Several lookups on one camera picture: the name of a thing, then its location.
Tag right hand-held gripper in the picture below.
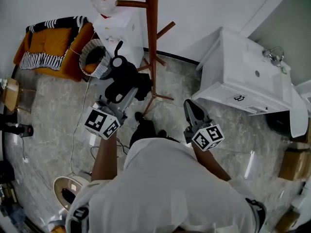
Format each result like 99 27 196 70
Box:
183 99 225 152

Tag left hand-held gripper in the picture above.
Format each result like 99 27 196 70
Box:
84 80 139 140

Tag brown wooden coat rack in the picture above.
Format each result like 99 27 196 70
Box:
115 0 176 116

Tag person's left forearm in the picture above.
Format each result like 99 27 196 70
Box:
91 136 119 182

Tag person's right forearm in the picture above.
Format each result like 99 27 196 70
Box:
193 142 231 182

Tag orange round object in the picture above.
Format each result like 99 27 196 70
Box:
84 62 99 74

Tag person's black trousers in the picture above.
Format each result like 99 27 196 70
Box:
129 119 180 148

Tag woven striped basket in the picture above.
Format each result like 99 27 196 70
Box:
79 39 114 80

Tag white water dispenser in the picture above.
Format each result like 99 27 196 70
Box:
93 8 144 69

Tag white sink cabinet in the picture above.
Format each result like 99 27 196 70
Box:
191 27 309 138

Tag person's white shirt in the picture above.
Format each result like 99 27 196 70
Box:
65 137 267 233

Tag orange sofa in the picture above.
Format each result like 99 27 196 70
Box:
13 22 98 82

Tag black white striped blanket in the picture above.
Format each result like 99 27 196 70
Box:
19 16 89 71

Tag round black floor device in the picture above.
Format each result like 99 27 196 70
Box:
18 124 34 138

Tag chrome faucet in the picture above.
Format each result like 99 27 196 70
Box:
263 46 285 68

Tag round wooden side table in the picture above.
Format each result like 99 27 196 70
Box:
0 77 37 113

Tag round beige bin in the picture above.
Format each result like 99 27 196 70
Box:
53 172 92 212

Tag small cardboard box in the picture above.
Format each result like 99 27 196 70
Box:
291 127 311 145

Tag large cardboard box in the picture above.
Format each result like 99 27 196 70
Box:
278 148 311 181

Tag flat cardboard box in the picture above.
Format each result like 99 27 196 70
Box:
274 210 301 233

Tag thin black floor cable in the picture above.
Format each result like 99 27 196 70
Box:
91 137 131 160

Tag thin white floor cable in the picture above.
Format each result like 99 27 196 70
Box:
70 81 91 176

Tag black harness strap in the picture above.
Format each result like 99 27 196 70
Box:
72 206 89 222
245 198 267 231

